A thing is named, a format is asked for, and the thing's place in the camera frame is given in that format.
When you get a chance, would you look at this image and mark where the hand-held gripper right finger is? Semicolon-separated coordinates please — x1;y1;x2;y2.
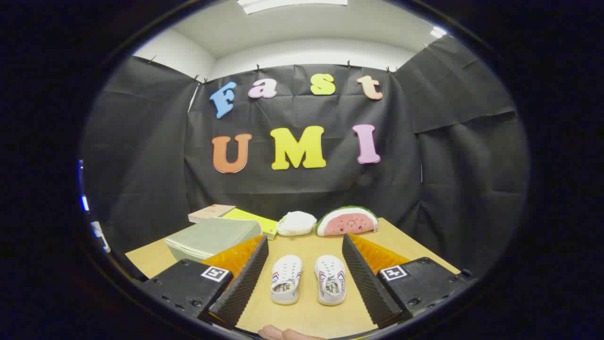
342;233;474;330

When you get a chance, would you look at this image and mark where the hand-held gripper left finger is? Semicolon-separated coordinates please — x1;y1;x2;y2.
141;235;269;330

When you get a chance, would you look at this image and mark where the yellow book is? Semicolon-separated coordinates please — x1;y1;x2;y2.
222;208;279;240

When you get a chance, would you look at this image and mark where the white canvas shoe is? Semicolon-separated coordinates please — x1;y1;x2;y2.
270;255;303;305
314;255;347;306

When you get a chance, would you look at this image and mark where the grey-green fabric storage box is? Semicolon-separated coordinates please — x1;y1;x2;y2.
164;217;262;263

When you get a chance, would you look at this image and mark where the white plush toy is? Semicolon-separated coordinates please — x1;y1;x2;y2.
276;211;318;237

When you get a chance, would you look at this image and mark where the long ceiling light panel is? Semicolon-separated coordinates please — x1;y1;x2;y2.
237;0;348;15

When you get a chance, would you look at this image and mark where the beige book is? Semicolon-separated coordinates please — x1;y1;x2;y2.
188;204;236;224

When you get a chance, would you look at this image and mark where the watermelon slice plush toy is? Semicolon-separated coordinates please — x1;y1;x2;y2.
315;206;379;237

